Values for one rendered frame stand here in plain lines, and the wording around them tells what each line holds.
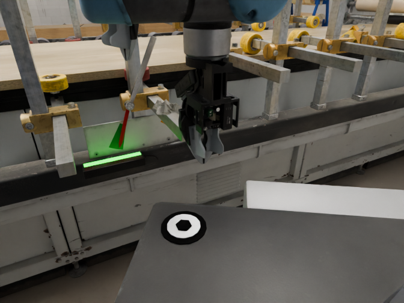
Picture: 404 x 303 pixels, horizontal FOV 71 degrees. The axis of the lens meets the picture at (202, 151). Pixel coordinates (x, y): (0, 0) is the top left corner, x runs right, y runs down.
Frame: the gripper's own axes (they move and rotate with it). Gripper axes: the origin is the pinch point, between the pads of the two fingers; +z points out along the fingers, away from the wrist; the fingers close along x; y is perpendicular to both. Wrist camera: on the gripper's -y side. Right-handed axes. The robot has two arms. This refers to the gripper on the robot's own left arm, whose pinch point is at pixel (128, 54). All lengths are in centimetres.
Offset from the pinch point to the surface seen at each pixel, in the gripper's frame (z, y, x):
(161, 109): 12.3, -2.6, 7.3
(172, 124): 14.2, -1.1, 13.0
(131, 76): 7.2, -4.8, -7.5
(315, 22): 5, -179, -36
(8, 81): 9.6, 18.1, -36.1
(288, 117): 29, -59, 14
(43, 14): 26, -226, -692
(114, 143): 25.9, 2.6, -9.3
